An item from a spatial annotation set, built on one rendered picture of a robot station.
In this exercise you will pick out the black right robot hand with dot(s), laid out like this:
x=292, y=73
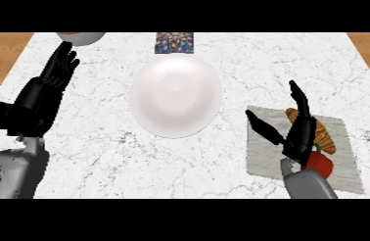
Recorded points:
x=301, y=134

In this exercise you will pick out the grey placemat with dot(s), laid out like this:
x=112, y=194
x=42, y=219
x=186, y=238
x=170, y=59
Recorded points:
x=263, y=147

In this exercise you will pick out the brown croissant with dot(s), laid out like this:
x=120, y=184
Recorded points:
x=325, y=137

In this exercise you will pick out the grey bowl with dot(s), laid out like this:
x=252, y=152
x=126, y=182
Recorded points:
x=81, y=37

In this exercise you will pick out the white plate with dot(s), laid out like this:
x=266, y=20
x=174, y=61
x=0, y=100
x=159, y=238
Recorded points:
x=176, y=95

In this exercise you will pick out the blue patterned box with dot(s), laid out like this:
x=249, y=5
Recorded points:
x=174, y=42

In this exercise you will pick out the red bell pepper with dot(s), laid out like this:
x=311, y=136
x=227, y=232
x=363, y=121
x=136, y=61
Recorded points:
x=322, y=163

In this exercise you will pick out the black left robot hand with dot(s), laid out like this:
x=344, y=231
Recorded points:
x=39, y=98

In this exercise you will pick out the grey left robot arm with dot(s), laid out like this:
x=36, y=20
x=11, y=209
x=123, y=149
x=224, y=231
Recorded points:
x=19, y=168

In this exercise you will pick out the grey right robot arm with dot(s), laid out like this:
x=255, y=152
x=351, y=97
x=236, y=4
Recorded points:
x=308, y=183

